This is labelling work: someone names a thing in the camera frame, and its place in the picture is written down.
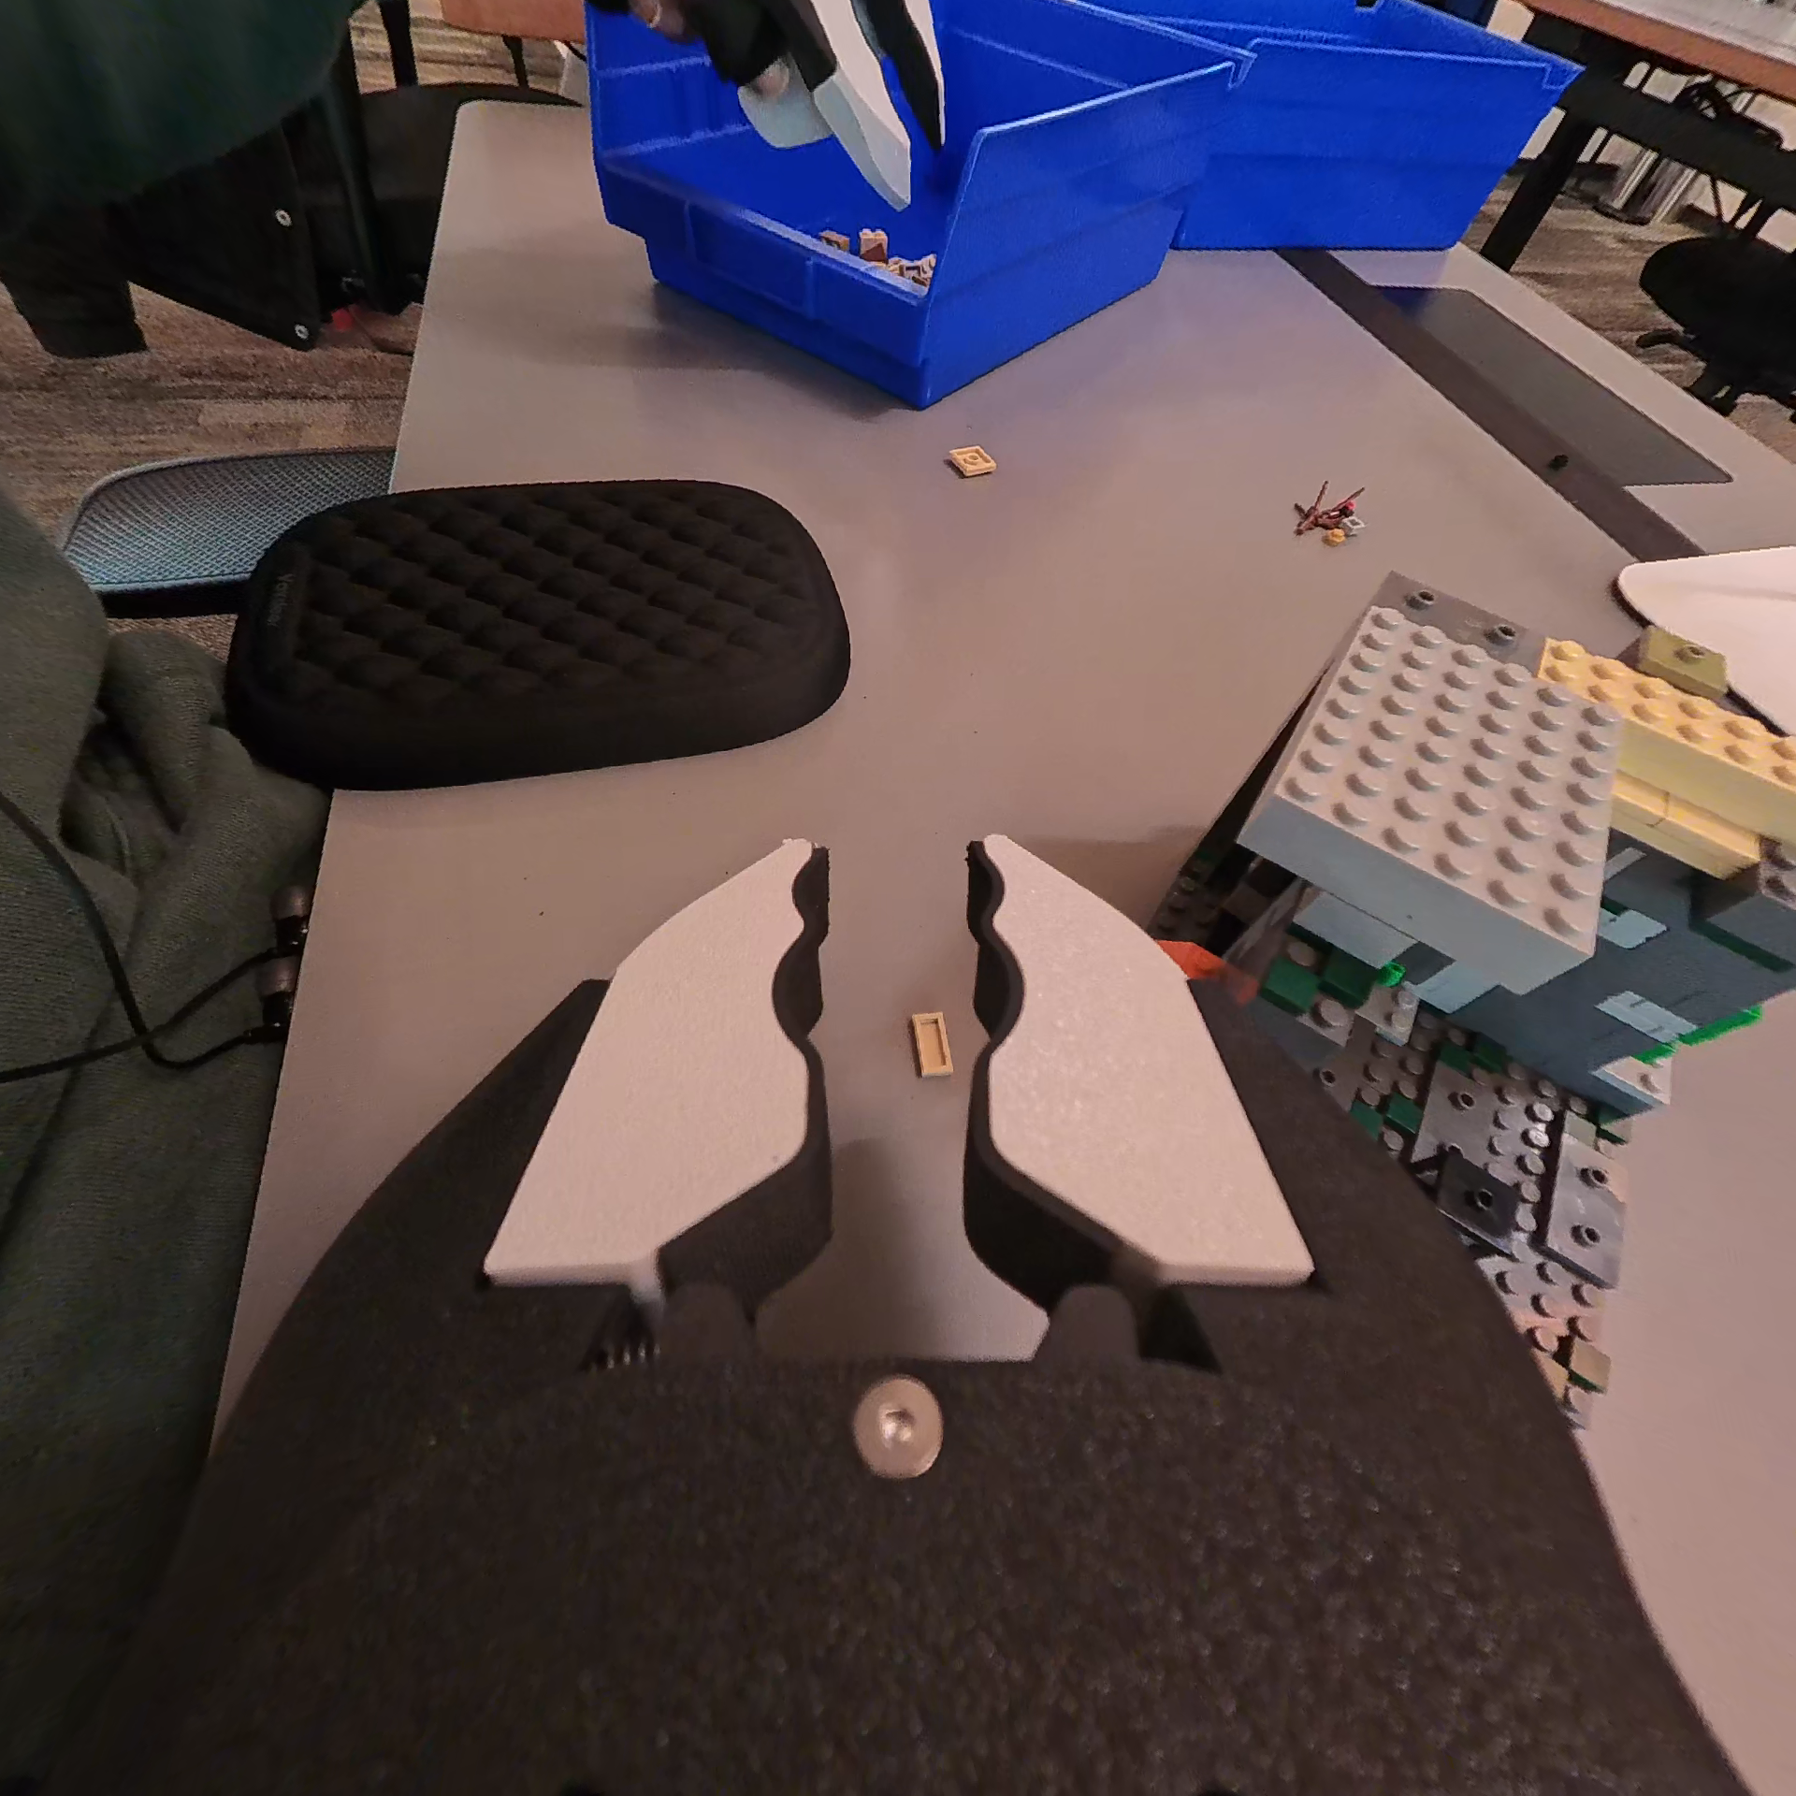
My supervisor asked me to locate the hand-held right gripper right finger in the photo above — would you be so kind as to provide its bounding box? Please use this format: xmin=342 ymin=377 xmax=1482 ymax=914
xmin=959 ymin=834 xmax=1318 ymax=1356

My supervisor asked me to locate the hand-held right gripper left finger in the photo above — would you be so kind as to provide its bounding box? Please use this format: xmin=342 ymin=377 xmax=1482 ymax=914
xmin=481 ymin=838 xmax=835 ymax=1350

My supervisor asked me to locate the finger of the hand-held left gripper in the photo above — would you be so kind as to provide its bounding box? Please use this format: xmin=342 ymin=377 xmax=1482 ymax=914
xmin=899 ymin=0 xmax=951 ymax=157
xmin=794 ymin=0 xmax=917 ymax=213

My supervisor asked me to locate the small heap of toy bricks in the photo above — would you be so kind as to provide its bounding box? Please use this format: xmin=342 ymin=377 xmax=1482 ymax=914
xmin=817 ymin=224 xmax=938 ymax=289

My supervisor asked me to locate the blue plastic bin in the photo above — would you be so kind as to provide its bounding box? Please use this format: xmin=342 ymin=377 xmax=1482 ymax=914
xmin=585 ymin=0 xmax=1257 ymax=414
xmin=1122 ymin=0 xmax=1587 ymax=254

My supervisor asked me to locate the toy brick building model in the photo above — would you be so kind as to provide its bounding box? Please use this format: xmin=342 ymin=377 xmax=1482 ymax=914
xmin=1151 ymin=570 xmax=1796 ymax=1434

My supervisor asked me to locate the person's left forearm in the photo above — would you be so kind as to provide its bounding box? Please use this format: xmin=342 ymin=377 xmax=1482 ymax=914
xmin=0 ymin=0 xmax=369 ymax=213

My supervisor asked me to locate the grey desk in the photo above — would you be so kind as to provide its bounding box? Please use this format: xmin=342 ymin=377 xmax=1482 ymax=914
xmin=210 ymin=98 xmax=1796 ymax=1796

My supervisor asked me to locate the wood-edged background desk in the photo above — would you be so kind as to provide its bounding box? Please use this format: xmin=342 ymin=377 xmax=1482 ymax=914
xmin=1479 ymin=0 xmax=1796 ymax=276

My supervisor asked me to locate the person's left hand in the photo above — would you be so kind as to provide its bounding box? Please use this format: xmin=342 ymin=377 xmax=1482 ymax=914
xmin=597 ymin=0 xmax=792 ymax=104

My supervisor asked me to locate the black quilted wrist pad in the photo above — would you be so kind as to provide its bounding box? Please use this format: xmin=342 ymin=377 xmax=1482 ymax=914
xmin=225 ymin=479 xmax=853 ymax=792

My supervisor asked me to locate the black jacket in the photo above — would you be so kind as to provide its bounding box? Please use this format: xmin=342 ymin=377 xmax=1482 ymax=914
xmin=0 ymin=83 xmax=426 ymax=361

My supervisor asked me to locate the white rounded board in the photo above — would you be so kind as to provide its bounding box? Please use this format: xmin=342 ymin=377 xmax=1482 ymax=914
xmin=1615 ymin=551 xmax=1796 ymax=739

